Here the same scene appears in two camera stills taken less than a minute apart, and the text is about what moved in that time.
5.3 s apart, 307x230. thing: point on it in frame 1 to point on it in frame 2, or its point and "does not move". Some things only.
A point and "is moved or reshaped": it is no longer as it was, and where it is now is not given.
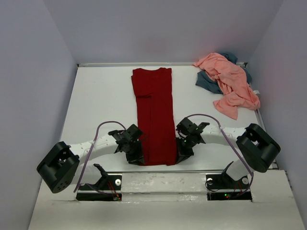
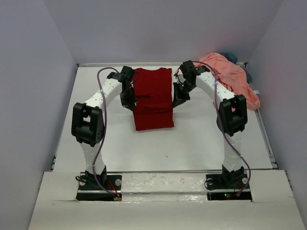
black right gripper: x=182 y=154 to x=179 y=97
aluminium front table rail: x=166 y=171 does not move
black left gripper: x=138 y=155 to x=129 y=104
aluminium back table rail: x=241 y=64 does not move
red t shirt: x=154 y=96 is moved or reshaped
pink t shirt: x=233 y=81 does not move
